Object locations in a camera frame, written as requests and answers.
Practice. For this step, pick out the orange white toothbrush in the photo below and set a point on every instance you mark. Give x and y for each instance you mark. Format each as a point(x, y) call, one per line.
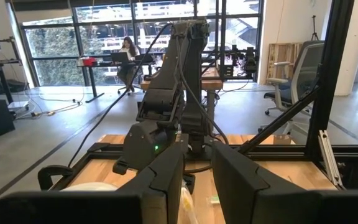
point(186, 208)

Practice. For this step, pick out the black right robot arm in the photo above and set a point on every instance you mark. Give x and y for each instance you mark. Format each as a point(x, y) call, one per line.
point(166, 93)

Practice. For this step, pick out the black aluminium rig frame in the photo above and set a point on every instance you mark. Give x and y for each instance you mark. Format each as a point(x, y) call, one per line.
point(331, 77)

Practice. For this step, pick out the green white toothbrush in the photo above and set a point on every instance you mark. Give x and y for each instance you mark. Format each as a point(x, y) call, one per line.
point(214, 200)

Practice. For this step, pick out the silver angle bracket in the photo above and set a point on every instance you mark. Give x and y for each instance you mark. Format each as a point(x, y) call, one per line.
point(329, 158)

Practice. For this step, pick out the black laptop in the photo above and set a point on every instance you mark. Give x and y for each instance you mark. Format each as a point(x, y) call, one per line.
point(120, 57)

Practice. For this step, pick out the white frame office chair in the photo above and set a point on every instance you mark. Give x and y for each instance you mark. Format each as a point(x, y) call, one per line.
point(306, 68)

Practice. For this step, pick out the red box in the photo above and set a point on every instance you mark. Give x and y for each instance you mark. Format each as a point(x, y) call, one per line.
point(89, 61)

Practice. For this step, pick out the black tripod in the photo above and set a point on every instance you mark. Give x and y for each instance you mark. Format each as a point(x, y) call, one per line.
point(314, 28)

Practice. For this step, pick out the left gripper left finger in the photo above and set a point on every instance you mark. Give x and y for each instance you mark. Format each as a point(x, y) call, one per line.
point(163, 177)

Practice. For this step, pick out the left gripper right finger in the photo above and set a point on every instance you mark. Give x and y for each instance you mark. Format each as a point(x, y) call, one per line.
point(238, 177)

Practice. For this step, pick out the wooden pallet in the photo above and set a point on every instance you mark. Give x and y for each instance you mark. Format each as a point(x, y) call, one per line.
point(284, 62)

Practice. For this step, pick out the black office desk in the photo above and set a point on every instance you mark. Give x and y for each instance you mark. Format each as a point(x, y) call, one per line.
point(92, 81)

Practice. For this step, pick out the person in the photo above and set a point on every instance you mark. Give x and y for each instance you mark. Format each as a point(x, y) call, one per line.
point(127, 49)

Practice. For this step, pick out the black table clamp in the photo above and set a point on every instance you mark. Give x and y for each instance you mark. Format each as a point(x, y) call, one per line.
point(47, 174)

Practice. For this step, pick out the green wipes canister white lid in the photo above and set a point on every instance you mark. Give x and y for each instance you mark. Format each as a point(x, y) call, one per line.
point(89, 186)

